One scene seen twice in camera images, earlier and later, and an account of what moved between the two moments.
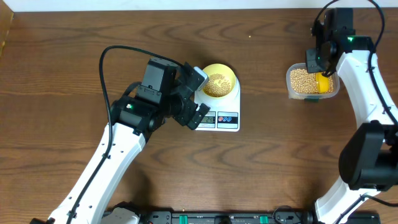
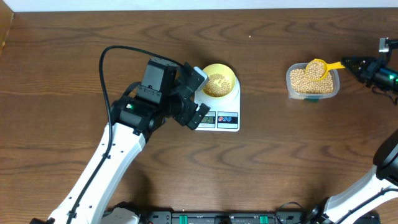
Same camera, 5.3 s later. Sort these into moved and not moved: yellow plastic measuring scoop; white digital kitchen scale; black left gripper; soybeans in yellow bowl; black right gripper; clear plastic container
Moved: black right gripper; yellow plastic measuring scoop
Not moved: clear plastic container; black left gripper; soybeans in yellow bowl; white digital kitchen scale
